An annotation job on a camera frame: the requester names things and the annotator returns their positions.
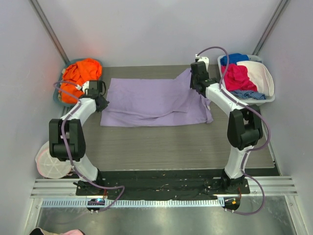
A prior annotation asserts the lavender t-shirt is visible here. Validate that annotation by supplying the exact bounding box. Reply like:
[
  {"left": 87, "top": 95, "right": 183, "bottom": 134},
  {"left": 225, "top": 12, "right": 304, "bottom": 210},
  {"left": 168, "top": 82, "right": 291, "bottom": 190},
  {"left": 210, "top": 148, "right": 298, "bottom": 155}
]
[{"left": 100, "top": 69, "right": 213, "bottom": 127}]

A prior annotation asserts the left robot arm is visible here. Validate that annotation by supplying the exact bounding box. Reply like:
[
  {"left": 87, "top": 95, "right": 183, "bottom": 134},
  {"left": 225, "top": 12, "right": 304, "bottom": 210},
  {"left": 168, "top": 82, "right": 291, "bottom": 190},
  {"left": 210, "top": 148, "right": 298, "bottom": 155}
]
[{"left": 49, "top": 80, "right": 109, "bottom": 195}]

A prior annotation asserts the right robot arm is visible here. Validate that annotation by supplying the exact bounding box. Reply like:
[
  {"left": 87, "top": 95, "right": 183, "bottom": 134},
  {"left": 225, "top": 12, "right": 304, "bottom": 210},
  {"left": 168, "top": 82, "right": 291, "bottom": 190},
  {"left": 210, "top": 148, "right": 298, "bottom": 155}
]
[{"left": 190, "top": 59, "right": 263, "bottom": 193}]

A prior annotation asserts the orange t-shirt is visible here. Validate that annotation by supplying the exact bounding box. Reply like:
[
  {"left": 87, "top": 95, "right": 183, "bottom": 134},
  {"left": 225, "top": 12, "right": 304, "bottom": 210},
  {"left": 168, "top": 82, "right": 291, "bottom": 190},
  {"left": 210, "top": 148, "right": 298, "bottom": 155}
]
[{"left": 60, "top": 58, "right": 102, "bottom": 98}]

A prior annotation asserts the pink t-shirt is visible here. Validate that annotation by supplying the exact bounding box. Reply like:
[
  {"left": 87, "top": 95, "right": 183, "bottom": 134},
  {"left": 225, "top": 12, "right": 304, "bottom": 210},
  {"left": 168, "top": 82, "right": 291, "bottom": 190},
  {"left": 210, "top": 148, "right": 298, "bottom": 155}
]
[{"left": 224, "top": 64, "right": 258, "bottom": 92}]

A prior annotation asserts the teal laundry basket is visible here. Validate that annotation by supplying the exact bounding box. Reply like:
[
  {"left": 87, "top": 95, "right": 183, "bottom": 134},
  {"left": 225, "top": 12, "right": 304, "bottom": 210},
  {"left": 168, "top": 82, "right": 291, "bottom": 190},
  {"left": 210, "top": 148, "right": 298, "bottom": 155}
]
[{"left": 53, "top": 58, "right": 104, "bottom": 107}]

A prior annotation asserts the blue t-shirt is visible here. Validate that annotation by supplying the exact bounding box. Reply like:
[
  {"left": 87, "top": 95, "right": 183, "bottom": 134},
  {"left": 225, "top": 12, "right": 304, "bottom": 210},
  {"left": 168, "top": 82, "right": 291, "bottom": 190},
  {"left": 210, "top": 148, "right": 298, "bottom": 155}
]
[{"left": 220, "top": 53, "right": 249, "bottom": 66}]

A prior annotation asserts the blue checked shirt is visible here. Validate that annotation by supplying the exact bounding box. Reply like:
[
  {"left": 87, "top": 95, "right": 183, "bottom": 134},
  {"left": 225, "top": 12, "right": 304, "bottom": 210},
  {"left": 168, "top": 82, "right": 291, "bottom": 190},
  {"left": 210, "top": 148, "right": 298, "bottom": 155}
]
[{"left": 230, "top": 90, "right": 266, "bottom": 100}]

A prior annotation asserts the grey laundry basket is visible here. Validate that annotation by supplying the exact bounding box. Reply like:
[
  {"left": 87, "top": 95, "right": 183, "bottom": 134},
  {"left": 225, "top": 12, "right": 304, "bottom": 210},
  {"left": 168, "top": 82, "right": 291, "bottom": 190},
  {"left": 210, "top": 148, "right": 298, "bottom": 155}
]
[{"left": 223, "top": 55, "right": 275, "bottom": 105}]

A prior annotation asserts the white t-shirt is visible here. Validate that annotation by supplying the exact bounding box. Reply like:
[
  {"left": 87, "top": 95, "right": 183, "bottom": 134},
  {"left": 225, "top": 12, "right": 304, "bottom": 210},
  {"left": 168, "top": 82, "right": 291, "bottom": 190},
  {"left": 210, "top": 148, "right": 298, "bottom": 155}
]
[{"left": 237, "top": 61, "right": 274, "bottom": 96}]

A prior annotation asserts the white mesh hamper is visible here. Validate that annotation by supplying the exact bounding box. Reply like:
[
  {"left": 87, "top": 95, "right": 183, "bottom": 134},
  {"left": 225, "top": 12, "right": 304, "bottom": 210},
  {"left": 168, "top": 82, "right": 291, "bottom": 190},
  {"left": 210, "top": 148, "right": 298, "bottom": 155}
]
[{"left": 35, "top": 141, "right": 71, "bottom": 179}]

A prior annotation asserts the pink cloth at bottom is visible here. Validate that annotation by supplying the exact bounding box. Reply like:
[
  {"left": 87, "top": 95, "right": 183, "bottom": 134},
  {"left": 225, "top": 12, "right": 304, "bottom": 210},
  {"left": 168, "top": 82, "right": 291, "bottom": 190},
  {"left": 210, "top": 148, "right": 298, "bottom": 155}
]
[{"left": 29, "top": 227, "right": 85, "bottom": 235}]

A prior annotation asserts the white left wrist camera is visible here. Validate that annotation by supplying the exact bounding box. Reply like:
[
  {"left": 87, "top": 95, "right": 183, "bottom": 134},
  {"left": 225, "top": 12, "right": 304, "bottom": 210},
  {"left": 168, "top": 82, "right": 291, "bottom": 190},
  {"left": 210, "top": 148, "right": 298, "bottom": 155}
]
[{"left": 75, "top": 81, "right": 90, "bottom": 93}]

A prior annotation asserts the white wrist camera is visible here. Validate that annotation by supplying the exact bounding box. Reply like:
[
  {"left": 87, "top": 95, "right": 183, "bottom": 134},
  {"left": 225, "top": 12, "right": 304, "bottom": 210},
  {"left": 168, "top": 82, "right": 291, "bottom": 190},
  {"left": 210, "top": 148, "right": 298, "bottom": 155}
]
[
  {"left": 75, "top": 81, "right": 90, "bottom": 93},
  {"left": 195, "top": 55, "right": 209, "bottom": 71}
]

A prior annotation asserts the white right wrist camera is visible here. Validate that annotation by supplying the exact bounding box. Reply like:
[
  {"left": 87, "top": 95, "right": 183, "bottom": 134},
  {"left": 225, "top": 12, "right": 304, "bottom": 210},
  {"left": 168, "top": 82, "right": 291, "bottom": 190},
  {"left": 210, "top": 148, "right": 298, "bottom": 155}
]
[{"left": 195, "top": 55, "right": 209, "bottom": 71}]

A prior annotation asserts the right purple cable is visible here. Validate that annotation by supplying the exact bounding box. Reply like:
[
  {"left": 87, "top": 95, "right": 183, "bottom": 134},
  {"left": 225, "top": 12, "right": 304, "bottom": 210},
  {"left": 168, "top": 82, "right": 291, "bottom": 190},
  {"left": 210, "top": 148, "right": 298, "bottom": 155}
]
[{"left": 197, "top": 46, "right": 272, "bottom": 215}]

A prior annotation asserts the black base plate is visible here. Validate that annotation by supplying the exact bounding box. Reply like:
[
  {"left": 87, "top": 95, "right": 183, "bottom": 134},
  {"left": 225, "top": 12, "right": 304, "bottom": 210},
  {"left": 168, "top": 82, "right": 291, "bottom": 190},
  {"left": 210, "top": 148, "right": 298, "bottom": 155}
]
[{"left": 76, "top": 169, "right": 250, "bottom": 200}]

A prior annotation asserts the white slotted cable duct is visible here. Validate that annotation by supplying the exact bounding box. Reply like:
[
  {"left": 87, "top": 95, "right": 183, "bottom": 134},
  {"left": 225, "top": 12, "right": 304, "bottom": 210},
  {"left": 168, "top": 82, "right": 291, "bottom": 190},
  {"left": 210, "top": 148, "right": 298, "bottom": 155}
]
[{"left": 42, "top": 197, "right": 224, "bottom": 209}]

